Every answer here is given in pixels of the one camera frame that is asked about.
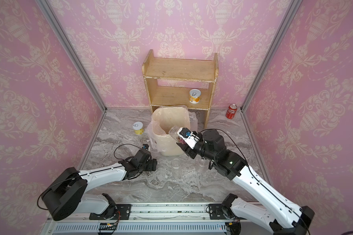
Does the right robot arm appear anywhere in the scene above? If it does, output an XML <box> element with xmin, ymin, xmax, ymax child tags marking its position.
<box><xmin>176</xmin><ymin>127</ymin><xmax>315</xmax><ymax>235</ymax></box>

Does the wooden two-tier shelf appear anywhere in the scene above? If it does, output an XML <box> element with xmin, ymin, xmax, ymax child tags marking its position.
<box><xmin>142</xmin><ymin>49</ymin><xmax>219</xmax><ymax>130</ymax></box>

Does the red cola can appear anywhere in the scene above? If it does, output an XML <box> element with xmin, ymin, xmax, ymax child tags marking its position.
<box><xmin>226</xmin><ymin>104</ymin><xmax>238</xmax><ymax>119</ymax></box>

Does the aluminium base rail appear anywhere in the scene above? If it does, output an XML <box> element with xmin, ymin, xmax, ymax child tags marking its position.
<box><xmin>41</xmin><ymin>201</ymin><xmax>301</xmax><ymax>235</ymax></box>

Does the yellow can on shelf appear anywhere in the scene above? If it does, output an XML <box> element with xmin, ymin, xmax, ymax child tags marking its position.
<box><xmin>189</xmin><ymin>89</ymin><xmax>202</xmax><ymax>104</ymax></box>

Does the clear jar lid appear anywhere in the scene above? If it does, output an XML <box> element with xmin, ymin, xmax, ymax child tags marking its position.
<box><xmin>171</xmin><ymin>158</ymin><xmax>181</xmax><ymax>169</ymax></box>

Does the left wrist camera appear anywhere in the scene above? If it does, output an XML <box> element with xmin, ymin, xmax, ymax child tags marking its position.
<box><xmin>142</xmin><ymin>144</ymin><xmax>150</xmax><ymax>150</ymax></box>

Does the beige trash bin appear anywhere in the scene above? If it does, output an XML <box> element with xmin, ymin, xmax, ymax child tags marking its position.
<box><xmin>150</xmin><ymin>106</ymin><xmax>192</xmax><ymax>157</ymax></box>

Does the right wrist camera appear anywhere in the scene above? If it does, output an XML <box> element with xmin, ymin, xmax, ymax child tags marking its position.
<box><xmin>176</xmin><ymin>127</ymin><xmax>200</xmax><ymax>149</ymax></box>

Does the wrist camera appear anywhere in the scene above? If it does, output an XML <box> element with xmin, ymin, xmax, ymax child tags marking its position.
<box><xmin>176</xmin><ymin>127</ymin><xmax>200</xmax><ymax>149</ymax></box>
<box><xmin>142</xmin><ymin>144</ymin><xmax>150</xmax><ymax>150</ymax></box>

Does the yellow can on floor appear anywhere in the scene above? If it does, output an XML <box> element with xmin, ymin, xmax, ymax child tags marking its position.
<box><xmin>132</xmin><ymin>121</ymin><xmax>144</xmax><ymax>135</ymax></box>

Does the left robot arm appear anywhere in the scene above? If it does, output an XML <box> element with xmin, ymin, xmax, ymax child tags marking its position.
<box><xmin>40</xmin><ymin>148</ymin><xmax>157</xmax><ymax>221</ymax></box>

